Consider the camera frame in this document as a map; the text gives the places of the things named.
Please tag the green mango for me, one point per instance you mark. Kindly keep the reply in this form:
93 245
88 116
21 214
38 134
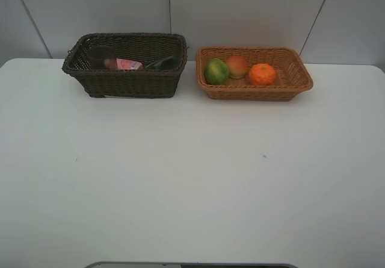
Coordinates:
216 72

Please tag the dark green bottle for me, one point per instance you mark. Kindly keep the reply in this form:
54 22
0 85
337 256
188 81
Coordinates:
167 63

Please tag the orange mandarin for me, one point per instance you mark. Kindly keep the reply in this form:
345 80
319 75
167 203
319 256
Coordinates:
262 74

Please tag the pink lotion bottle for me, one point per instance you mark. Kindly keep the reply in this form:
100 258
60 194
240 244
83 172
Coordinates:
125 64

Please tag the translucent purple plastic cup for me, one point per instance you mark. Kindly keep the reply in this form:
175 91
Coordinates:
102 58

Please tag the light orange wicker basket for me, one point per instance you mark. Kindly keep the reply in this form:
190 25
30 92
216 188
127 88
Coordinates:
292 76

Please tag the dark brown wicker basket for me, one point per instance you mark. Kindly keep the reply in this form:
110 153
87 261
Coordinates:
143 47

